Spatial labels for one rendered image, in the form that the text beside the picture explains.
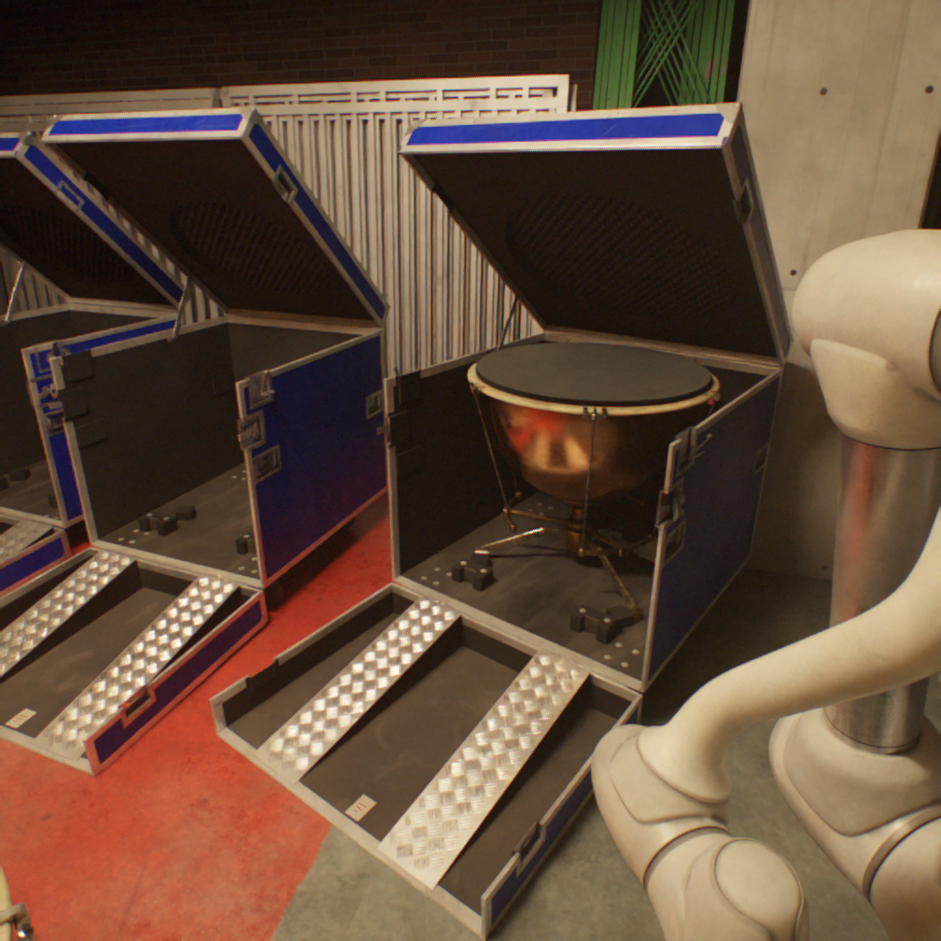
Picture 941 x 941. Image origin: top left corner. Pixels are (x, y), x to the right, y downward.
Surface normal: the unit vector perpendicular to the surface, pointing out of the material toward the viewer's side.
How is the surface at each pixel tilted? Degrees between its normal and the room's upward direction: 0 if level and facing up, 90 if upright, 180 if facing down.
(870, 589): 99
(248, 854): 0
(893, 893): 82
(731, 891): 24
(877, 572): 98
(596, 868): 0
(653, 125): 52
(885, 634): 72
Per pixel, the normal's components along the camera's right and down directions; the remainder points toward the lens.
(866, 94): -0.29, 0.36
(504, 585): 0.00, -0.93
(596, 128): -0.48, -0.33
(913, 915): -0.97, -0.03
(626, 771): -0.85, -0.43
